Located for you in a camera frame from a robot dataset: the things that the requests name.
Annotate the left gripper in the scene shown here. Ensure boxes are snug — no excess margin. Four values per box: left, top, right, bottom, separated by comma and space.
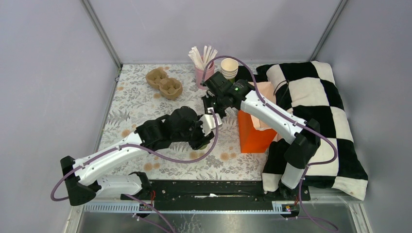
173, 115, 215, 150

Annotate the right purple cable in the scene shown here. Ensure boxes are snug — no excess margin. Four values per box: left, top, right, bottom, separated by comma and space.
201, 55, 339, 233

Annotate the brown pulp cup carrier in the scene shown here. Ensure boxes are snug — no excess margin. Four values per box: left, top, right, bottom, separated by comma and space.
145, 67, 183, 100

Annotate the floral tablecloth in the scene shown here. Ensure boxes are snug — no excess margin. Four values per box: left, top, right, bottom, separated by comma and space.
99, 64, 267, 181

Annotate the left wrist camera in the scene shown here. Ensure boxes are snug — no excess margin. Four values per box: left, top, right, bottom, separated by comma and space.
200, 113, 223, 135

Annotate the orange paper bag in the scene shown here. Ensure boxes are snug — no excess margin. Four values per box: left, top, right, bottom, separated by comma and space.
238, 81, 278, 154

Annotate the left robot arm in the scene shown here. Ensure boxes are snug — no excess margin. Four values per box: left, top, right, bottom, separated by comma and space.
51, 106, 222, 206

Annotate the pink straw holder cup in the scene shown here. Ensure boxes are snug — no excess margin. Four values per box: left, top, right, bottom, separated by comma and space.
194, 62, 215, 90

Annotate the black cloth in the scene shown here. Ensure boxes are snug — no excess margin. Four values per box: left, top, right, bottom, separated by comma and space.
235, 66, 255, 83

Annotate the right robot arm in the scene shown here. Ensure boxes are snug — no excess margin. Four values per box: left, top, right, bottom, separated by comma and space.
202, 72, 321, 200

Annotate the black white checkered pillow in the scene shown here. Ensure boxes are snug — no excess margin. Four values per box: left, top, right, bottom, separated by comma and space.
256, 61, 368, 200

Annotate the stack of paper cups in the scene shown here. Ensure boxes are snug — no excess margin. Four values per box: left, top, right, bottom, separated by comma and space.
220, 58, 239, 83

